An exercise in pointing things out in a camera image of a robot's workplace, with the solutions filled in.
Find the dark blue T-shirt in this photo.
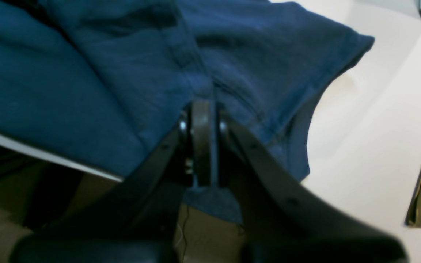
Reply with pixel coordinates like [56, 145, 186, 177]
[0, 0, 375, 224]

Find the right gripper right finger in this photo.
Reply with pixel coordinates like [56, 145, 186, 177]
[218, 110, 408, 263]

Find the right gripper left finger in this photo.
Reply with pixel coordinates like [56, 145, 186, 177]
[10, 100, 213, 263]

